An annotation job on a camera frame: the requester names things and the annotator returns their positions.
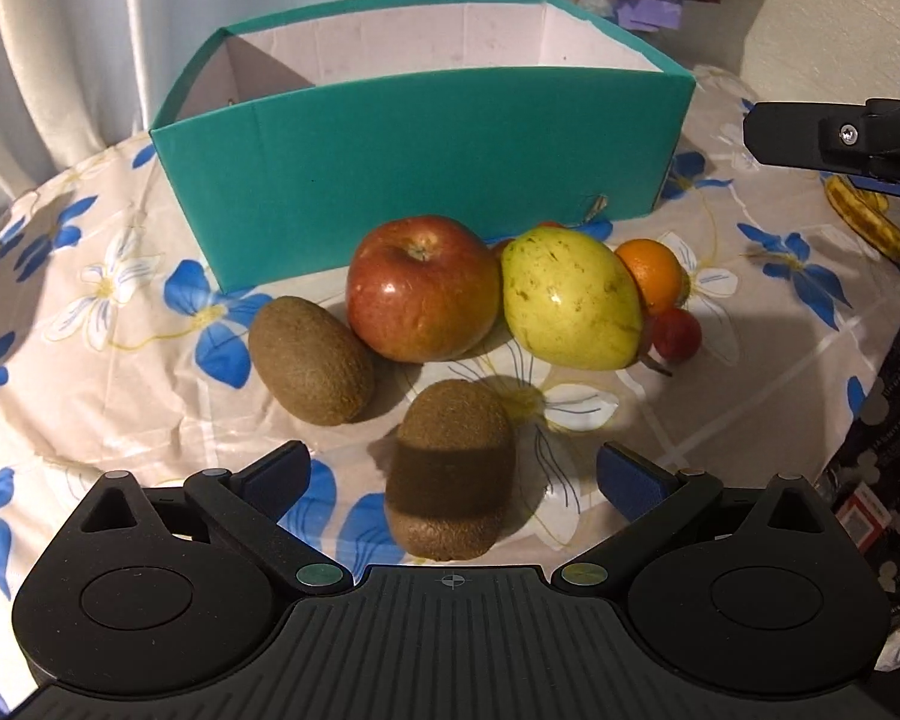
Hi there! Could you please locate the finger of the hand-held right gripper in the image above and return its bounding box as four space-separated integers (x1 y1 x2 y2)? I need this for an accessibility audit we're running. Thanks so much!
742 79 900 203

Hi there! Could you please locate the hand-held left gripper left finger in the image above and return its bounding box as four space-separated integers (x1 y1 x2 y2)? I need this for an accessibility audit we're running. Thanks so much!
67 441 350 593

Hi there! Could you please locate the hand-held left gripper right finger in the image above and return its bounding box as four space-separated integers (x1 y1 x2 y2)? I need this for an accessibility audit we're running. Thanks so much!
551 442 845 593

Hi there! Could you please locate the brown kiwi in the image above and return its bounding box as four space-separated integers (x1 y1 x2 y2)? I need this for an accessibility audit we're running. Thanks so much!
384 380 517 562
249 296 374 426

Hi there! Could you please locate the yellow-green pear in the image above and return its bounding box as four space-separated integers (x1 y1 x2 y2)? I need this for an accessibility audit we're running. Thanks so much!
501 229 646 371

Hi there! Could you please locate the red apple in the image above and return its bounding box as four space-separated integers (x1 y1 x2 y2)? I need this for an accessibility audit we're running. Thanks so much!
346 216 503 363

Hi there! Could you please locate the teal cardboard box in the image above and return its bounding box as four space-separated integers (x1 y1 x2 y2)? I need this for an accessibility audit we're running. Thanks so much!
150 0 697 297

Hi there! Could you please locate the floral tablecloth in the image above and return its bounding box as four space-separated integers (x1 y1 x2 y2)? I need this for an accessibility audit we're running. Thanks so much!
0 64 900 720

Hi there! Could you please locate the purple packet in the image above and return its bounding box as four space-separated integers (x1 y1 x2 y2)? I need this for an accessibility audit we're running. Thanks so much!
615 0 683 32

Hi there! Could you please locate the orange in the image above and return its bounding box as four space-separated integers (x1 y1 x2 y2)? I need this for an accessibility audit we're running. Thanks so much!
615 238 683 316

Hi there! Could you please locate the dark printed bag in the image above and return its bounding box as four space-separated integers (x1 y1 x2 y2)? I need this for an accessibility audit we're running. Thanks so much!
817 300 900 676

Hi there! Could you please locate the white curtain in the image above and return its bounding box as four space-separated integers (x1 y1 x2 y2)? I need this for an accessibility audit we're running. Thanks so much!
0 0 608 200

